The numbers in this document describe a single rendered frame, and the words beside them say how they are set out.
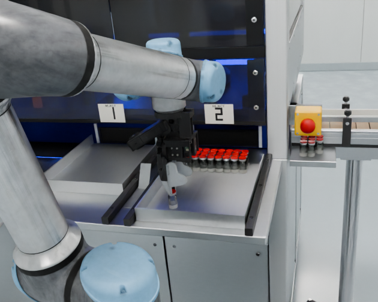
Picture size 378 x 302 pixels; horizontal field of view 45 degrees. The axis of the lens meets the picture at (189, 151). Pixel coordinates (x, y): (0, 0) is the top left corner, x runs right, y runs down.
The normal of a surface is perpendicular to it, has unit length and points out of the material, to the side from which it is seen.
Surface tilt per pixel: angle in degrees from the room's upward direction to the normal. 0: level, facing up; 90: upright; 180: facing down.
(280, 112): 90
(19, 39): 71
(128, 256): 7
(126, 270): 7
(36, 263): 58
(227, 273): 90
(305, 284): 0
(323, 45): 90
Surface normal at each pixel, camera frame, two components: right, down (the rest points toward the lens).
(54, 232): 0.79, 0.21
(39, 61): 0.54, 0.35
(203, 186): -0.08, -0.92
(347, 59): -0.26, 0.40
